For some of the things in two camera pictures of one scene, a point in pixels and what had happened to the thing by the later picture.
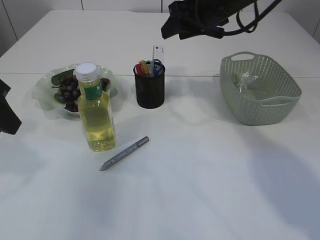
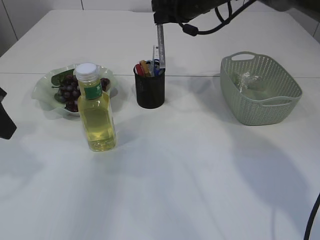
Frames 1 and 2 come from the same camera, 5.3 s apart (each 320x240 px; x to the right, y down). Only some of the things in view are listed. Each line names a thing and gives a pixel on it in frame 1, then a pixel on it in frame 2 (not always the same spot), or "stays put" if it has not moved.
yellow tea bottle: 95,109 stays put
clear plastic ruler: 158,53 stays put
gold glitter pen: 144,64 stays put
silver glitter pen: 125,153 to 161,46
